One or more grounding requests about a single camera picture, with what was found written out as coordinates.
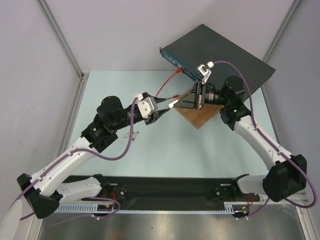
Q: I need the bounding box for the right aluminium frame post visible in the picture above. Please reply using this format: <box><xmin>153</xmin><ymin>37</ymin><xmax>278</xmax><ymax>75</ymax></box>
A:
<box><xmin>262</xmin><ymin>0</ymin><xmax>304</xmax><ymax>63</ymax></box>

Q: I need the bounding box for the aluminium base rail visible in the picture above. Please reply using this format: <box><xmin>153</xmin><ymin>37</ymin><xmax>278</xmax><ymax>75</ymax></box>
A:
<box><xmin>255</xmin><ymin>190</ymin><xmax>309</xmax><ymax>206</ymax></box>

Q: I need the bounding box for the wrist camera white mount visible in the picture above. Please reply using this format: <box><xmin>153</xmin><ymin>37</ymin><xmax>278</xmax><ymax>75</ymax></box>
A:
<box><xmin>196</xmin><ymin>61</ymin><xmax>215</xmax><ymax>85</ymax></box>
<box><xmin>136</xmin><ymin>92</ymin><xmax>159</xmax><ymax>120</ymax></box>

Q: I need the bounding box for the red ethernet cable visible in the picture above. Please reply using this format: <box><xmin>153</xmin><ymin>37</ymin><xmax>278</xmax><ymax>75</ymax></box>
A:
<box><xmin>155</xmin><ymin>67</ymin><xmax>184</xmax><ymax>101</ymax></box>

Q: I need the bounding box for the wooden base board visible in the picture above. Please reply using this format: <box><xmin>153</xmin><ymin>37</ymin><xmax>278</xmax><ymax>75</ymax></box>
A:
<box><xmin>174</xmin><ymin>103</ymin><xmax>223</xmax><ymax>129</ymax></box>

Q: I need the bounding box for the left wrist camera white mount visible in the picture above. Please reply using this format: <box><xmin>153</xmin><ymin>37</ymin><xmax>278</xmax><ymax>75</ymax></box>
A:
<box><xmin>136</xmin><ymin>92</ymin><xmax>159</xmax><ymax>120</ymax></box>

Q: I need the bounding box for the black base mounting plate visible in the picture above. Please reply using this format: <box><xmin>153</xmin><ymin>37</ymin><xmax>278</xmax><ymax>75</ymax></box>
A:
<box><xmin>64</xmin><ymin>175</ymin><xmax>271</xmax><ymax>212</ymax></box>

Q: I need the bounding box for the aluminium frame post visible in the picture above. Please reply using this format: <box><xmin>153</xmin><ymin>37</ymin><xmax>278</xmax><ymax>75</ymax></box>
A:
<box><xmin>262</xmin><ymin>0</ymin><xmax>304</xmax><ymax>63</ymax></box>
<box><xmin>34</xmin><ymin>0</ymin><xmax>90</xmax><ymax>81</ymax></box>

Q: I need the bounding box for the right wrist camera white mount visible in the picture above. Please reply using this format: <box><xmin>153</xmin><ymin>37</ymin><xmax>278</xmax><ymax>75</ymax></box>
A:
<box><xmin>196</xmin><ymin>61</ymin><xmax>215</xmax><ymax>85</ymax></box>

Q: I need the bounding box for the silver SFP module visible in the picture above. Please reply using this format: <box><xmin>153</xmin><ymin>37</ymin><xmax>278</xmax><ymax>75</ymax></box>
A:
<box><xmin>123</xmin><ymin>133</ymin><xmax>130</xmax><ymax>139</ymax></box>
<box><xmin>167</xmin><ymin>99</ymin><xmax>179</xmax><ymax>109</ymax></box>
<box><xmin>132</xmin><ymin>131</ymin><xmax>140</xmax><ymax>141</ymax></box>

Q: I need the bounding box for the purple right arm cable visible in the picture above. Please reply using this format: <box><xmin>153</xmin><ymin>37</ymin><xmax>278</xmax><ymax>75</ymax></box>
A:
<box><xmin>212</xmin><ymin>59</ymin><xmax>316</xmax><ymax>221</ymax></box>

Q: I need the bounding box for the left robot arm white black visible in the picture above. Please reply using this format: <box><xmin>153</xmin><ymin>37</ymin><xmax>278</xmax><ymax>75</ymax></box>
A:
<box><xmin>17</xmin><ymin>92</ymin><xmax>174</xmax><ymax>219</ymax></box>

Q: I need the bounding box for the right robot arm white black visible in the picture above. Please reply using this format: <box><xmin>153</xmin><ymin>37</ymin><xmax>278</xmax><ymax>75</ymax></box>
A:
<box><xmin>173</xmin><ymin>76</ymin><xmax>307</xmax><ymax>202</ymax></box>

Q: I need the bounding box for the blue black network switch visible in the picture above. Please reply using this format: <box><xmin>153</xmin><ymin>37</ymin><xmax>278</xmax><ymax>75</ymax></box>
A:
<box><xmin>160</xmin><ymin>24</ymin><xmax>276</xmax><ymax>93</ymax></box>

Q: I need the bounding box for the left aluminium frame post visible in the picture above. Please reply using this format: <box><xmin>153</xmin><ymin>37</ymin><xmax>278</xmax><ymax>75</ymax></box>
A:
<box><xmin>34</xmin><ymin>0</ymin><xmax>90</xmax><ymax>81</ymax></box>

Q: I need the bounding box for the white slotted cable duct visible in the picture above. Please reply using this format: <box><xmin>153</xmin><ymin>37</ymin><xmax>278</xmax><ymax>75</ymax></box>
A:
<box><xmin>55</xmin><ymin>201</ymin><xmax>249</xmax><ymax>215</ymax></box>

